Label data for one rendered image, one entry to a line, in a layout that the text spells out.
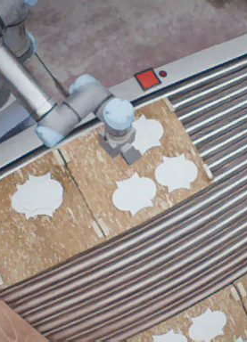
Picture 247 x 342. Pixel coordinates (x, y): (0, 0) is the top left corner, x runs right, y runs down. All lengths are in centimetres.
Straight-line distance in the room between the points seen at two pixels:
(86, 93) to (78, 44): 169
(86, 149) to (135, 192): 22
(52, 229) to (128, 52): 150
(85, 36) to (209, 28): 74
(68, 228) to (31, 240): 14
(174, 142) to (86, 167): 30
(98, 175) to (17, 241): 36
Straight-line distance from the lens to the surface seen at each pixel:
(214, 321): 198
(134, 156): 177
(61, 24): 335
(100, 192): 201
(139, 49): 326
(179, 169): 203
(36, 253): 198
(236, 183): 208
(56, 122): 157
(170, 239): 201
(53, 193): 196
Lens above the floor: 289
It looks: 75 degrees down
